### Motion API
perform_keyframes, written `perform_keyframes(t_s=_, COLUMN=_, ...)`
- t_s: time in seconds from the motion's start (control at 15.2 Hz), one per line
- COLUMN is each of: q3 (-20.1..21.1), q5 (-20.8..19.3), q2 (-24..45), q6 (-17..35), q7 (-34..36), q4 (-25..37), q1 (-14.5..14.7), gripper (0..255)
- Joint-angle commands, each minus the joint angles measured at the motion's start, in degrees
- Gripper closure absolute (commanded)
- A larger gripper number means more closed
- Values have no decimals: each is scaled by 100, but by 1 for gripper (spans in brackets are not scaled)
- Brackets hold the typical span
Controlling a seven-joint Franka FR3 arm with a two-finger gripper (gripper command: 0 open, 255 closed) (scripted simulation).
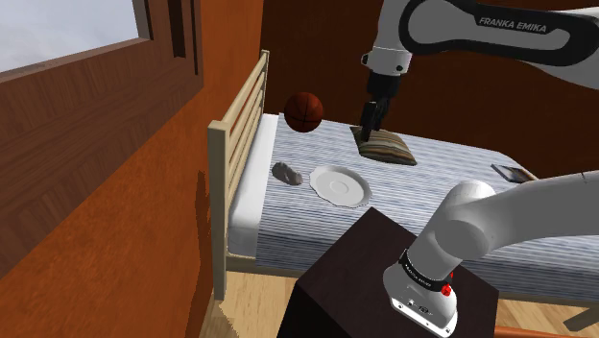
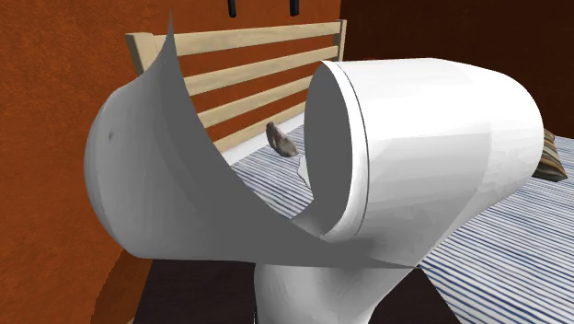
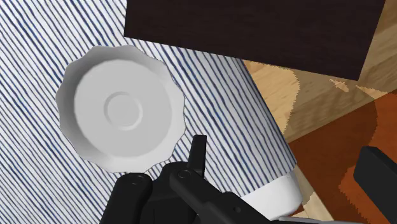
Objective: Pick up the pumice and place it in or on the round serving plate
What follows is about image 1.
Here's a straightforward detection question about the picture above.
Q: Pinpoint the grey lumpy object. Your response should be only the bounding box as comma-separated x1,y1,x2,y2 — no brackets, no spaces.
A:
272,160,304,186

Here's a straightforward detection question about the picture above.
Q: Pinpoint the white plate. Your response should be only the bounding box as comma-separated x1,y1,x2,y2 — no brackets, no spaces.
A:
309,164,373,209

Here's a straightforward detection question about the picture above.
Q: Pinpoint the dark flat tablet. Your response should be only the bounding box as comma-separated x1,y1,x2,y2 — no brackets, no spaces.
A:
491,162,539,184

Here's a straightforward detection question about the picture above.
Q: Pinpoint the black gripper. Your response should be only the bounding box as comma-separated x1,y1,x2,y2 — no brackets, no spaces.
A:
358,71,403,142

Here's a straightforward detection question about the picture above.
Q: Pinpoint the dark robot stand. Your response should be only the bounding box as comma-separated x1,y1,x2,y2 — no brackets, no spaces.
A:
276,206,500,338

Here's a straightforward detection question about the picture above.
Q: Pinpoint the wooden framed window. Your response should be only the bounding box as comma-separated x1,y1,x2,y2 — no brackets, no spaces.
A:
0,0,205,85

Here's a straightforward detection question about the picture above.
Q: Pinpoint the bed with striped blanket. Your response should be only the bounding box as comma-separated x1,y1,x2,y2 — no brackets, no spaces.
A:
207,49,599,332

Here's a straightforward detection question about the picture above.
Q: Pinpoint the brown basketball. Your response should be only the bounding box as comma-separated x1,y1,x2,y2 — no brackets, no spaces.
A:
283,91,324,133

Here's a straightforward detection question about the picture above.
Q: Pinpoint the striped brown pillow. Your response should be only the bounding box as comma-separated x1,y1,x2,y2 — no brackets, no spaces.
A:
349,125,419,167

